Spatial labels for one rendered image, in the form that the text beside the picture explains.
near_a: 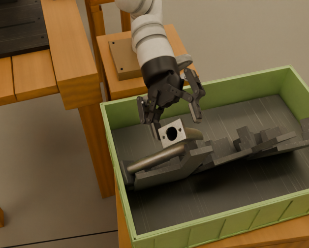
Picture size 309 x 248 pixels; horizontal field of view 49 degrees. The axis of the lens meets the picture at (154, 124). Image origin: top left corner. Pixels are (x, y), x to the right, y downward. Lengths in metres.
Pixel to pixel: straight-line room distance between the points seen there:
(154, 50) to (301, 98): 0.59
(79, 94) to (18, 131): 1.10
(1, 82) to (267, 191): 0.91
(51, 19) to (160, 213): 0.88
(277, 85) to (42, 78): 0.79
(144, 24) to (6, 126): 1.74
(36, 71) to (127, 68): 0.32
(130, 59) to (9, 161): 1.18
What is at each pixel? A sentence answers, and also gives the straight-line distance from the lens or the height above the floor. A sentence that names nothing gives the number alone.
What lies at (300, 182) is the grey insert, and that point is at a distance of 1.04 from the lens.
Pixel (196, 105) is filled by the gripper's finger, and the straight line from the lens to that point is 0.63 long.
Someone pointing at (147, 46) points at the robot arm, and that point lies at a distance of 0.69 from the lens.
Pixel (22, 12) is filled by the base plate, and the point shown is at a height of 0.90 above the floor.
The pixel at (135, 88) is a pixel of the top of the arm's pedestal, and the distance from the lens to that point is 1.18.
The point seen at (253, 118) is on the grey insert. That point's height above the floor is 0.85.
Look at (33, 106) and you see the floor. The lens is 2.39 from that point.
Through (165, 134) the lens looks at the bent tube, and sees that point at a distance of 0.64.
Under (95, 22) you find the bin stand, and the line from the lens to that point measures 1.78.
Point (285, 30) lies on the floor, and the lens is 3.05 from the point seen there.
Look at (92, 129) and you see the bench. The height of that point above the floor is 0.60.
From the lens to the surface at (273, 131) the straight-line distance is 0.75.
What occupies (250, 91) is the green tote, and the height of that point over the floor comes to 0.88.
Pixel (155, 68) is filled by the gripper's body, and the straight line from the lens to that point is 0.66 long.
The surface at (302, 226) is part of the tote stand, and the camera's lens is 1.05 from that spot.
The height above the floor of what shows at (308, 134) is 1.02.
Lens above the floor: 1.69
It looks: 52 degrees down
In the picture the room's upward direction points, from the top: straight up
